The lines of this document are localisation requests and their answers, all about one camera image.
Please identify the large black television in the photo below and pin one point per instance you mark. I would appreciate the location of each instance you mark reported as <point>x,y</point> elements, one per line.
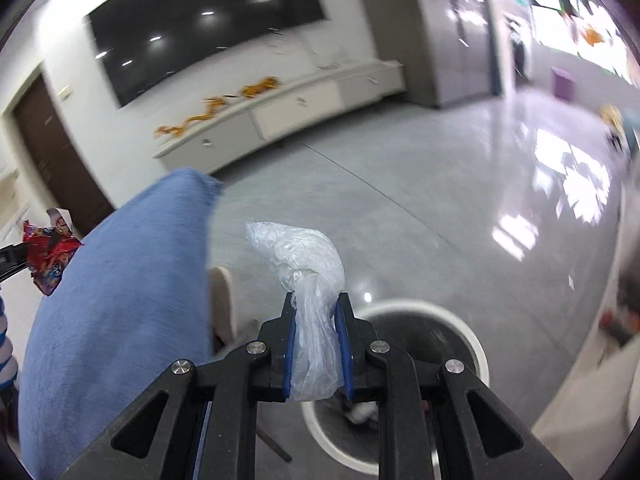
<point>200,25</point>

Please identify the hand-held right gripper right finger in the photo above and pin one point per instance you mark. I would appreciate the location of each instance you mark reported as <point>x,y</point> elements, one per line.
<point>345,355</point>

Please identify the golden dragon figurine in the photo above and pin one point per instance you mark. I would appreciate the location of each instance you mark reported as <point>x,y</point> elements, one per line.
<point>195,121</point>

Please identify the white washing machine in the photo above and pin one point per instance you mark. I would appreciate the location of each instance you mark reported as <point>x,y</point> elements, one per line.
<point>517,50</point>

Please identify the blue fleece blanket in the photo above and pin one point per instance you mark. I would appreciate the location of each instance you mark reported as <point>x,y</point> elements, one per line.
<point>125,285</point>

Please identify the purple stool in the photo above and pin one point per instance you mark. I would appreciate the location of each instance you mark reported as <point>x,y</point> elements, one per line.
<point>561,82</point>

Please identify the dark brown door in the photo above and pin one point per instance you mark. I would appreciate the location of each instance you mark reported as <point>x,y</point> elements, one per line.
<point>55,150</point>

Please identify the yellow cloth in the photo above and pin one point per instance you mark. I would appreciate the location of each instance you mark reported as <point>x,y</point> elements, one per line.
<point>611,115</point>

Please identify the grey double-door refrigerator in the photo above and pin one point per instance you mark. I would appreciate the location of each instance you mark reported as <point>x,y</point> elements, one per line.
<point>450,35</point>

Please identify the white counter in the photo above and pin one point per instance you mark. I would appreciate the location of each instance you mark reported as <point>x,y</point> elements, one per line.
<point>595,400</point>

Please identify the golden tiger figurine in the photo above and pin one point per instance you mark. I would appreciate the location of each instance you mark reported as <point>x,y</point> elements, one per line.
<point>260,86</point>

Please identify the blue-grey curved object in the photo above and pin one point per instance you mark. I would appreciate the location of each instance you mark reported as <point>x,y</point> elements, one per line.
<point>631,130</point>

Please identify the white light switch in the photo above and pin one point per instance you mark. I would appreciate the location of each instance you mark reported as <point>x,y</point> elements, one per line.
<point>65,93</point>

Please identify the red printed snack wrapper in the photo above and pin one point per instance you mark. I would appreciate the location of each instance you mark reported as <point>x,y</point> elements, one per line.
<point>52,255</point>

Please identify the white tissue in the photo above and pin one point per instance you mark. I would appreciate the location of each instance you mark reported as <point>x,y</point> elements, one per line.
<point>361,413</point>

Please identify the clear plastic bag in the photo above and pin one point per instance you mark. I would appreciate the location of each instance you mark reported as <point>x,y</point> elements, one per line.
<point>310,260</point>

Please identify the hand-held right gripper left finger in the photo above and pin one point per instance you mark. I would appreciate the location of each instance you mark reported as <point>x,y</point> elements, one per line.
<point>286,355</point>

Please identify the beige furniture leg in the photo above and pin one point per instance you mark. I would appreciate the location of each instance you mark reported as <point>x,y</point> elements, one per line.
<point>222,305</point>

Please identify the orange hanging garment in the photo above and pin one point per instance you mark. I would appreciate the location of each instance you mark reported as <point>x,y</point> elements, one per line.
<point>593,34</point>

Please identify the white television cabinet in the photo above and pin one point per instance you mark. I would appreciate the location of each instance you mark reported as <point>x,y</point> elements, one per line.
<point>280,110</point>

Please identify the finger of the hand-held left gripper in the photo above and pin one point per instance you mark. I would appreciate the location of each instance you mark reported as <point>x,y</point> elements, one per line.
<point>12,260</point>

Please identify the round white-rimmed trash bin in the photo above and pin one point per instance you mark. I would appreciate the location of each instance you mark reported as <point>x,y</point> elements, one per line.
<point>430,330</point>

